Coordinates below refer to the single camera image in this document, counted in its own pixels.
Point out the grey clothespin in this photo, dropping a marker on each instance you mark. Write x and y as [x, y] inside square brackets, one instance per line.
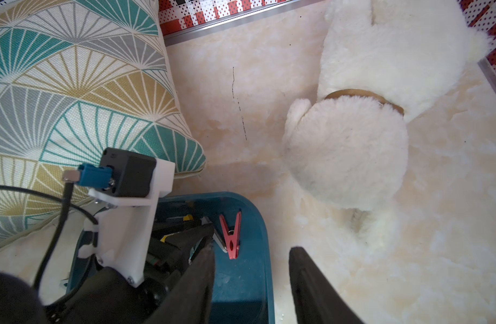
[218, 239]

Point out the red clothespin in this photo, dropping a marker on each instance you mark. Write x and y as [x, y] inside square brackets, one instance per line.
[232, 237]

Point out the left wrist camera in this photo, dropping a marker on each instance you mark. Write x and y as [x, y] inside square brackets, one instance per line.
[130, 184]

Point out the teal plastic storage box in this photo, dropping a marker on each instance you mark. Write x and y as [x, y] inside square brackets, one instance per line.
[243, 291]

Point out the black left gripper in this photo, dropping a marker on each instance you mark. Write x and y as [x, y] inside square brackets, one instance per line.
[104, 296]

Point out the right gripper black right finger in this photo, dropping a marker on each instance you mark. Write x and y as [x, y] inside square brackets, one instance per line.
[315, 299]

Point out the teal yellow patterned pillow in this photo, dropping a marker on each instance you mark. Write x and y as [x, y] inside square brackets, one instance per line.
[77, 77]

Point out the white plush teddy bear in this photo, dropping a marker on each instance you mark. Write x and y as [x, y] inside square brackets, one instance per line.
[383, 64]

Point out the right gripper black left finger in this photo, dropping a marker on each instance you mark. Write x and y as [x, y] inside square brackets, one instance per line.
[190, 300]

